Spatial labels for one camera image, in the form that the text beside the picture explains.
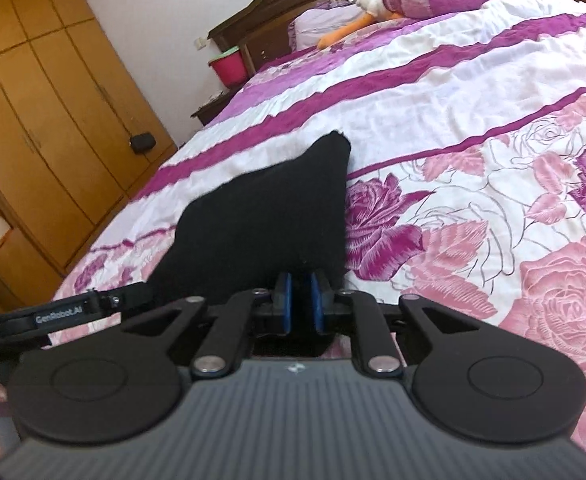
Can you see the white orange plush duck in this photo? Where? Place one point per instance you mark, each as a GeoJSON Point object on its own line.
{"type": "Point", "coordinates": [378, 2]}

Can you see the lavender pillow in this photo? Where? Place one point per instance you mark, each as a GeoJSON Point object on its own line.
{"type": "Point", "coordinates": [318, 25]}

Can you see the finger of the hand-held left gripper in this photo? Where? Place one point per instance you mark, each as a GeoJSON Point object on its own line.
{"type": "Point", "coordinates": [128, 297]}

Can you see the dark wooden nightstand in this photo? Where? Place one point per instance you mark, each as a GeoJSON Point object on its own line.
{"type": "Point", "coordinates": [213, 107]}

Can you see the dark wooden headboard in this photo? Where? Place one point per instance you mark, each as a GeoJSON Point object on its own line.
{"type": "Point", "coordinates": [268, 30]}

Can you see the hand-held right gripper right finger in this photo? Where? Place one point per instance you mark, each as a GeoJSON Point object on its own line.
{"type": "Point", "coordinates": [317, 305]}

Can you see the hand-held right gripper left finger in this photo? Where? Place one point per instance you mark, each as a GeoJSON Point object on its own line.
{"type": "Point", "coordinates": [284, 305]}

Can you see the light wooden wardrobe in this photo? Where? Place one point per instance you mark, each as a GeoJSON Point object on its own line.
{"type": "Point", "coordinates": [58, 125]}

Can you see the white wall switch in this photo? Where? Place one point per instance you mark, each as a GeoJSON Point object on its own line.
{"type": "Point", "coordinates": [200, 43]}

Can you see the black knit garment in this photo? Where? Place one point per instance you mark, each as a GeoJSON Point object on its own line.
{"type": "Point", "coordinates": [268, 210]}

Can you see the pink bucket with green rim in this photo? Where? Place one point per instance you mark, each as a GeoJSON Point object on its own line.
{"type": "Point", "coordinates": [229, 67]}

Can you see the purple floral bedspread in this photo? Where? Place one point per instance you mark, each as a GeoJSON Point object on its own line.
{"type": "Point", "coordinates": [448, 125]}

